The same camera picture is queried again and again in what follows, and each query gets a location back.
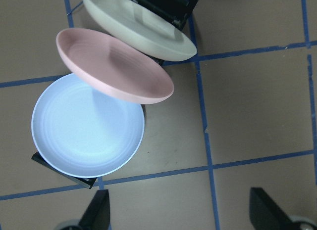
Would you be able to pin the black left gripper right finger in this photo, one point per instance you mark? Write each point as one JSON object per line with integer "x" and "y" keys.
{"x": 265, "y": 214}

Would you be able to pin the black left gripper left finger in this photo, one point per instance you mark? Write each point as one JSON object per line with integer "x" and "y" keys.
{"x": 96, "y": 216}

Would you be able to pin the light blue plate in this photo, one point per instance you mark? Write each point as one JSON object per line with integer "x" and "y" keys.
{"x": 84, "y": 133}

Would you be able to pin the pink plate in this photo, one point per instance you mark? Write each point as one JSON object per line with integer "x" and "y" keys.
{"x": 113, "y": 67}

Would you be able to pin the beige plate in rack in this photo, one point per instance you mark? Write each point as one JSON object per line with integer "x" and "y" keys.
{"x": 142, "y": 29}

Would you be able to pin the black plate rack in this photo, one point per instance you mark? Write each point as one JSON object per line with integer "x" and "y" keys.
{"x": 175, "y": 12}

